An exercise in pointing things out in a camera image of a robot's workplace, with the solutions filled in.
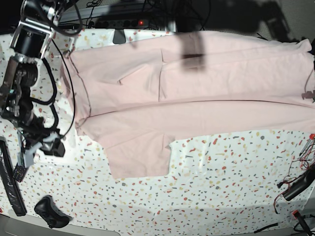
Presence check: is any orange handled screwdriver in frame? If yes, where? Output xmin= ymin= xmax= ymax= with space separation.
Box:
xmin=300 ymin=134 xmax=315 ymax=155

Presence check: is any pink T-shirt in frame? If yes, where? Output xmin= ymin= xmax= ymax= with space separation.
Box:
xmin=63 ymin=31 xmax=315 ymax=178

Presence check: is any grey table clamp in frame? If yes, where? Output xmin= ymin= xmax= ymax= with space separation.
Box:
xmin=113 ymin=29 xmax=126 ymax=45

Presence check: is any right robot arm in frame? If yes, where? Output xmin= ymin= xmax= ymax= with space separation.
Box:
xmin=0 ymin=0 xmax=83 ymax=168

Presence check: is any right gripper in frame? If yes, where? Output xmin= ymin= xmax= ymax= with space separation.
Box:
xmin=14 ymin=115 xmax=65 ymax=166

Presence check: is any long black bar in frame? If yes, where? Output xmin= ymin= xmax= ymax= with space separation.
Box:
xmin=0 ymin=137 xmax=27 ymax=216

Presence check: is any black cylindrical device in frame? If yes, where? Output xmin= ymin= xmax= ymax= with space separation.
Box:
xmin=283 ymin=169 xmax=315 ymax=201

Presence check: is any power strip with red light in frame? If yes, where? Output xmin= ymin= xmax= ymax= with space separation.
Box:
xmin=88 ymin=19 xmax=149 ymax=30

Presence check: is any red and black wire bundle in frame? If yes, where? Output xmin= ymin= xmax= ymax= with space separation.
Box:
xmin=273 ymin=144 xmax=315 ymax=214

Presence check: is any black remote control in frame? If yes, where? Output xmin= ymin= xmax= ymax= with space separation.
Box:
xmin=13 ymin=165 xmax=28 ymax=182

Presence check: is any black game controller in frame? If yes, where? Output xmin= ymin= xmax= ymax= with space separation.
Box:
xmin=34 ymin=195 xmax=72 ymax=229

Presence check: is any terrazzo patterned tablecloth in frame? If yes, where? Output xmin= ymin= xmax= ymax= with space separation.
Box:
xmin=0 ymin=28 xmax=315 ymax=233

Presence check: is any red black clamp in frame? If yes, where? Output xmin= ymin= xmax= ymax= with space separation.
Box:
xmin=293 ymin=210 xmax=312 ymax=236

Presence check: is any black cable on table edge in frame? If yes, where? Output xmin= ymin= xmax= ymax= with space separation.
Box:
xmin=252 ymin=222 xmax=279 ymax=234

